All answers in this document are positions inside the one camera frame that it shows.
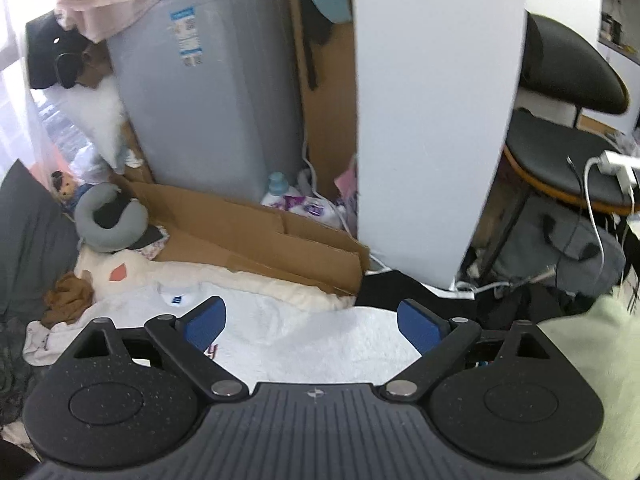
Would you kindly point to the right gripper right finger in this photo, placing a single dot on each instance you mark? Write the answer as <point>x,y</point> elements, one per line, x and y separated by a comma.
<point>443,346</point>

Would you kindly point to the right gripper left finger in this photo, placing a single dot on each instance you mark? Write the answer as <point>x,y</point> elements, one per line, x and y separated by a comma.
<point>163,360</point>

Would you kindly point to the light grey sweatshirt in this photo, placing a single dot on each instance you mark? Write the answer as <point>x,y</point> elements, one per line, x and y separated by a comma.
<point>265,339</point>

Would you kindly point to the cream cartoon print bedsheet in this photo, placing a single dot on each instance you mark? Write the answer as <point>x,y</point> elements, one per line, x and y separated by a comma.
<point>125,271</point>

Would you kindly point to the flattened brown cardboard box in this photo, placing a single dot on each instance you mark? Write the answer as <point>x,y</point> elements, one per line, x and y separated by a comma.
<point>209,229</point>

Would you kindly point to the brown crumpled garment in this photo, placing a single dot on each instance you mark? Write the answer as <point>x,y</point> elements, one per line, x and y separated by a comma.
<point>67,300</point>

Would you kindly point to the grey neck pillow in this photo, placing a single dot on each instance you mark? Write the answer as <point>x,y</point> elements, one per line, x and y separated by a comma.
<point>109,220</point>

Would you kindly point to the grey backpack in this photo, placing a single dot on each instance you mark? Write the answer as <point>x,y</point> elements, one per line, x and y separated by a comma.
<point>547,234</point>

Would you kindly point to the pale green cloth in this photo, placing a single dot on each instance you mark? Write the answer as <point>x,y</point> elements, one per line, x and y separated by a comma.
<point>603,344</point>

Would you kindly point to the dark grey pillow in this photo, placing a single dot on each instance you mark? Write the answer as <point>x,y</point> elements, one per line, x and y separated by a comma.
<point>39,244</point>

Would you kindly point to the detergent bottle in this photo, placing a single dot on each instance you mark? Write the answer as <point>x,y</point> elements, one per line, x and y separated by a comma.
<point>280,194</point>

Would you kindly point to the small plush doll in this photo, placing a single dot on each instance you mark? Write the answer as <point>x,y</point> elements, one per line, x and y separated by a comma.
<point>67,190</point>

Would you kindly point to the white power adapter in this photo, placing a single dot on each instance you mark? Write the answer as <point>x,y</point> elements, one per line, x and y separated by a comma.
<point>623,167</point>

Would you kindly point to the white fluffy cushion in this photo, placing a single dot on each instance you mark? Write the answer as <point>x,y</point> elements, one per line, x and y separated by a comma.
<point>99,114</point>

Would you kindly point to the grey washing machine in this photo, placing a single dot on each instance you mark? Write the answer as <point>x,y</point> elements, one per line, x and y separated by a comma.
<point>211,90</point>

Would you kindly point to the black round chair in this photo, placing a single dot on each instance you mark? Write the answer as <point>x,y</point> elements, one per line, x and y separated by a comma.
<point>550,157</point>

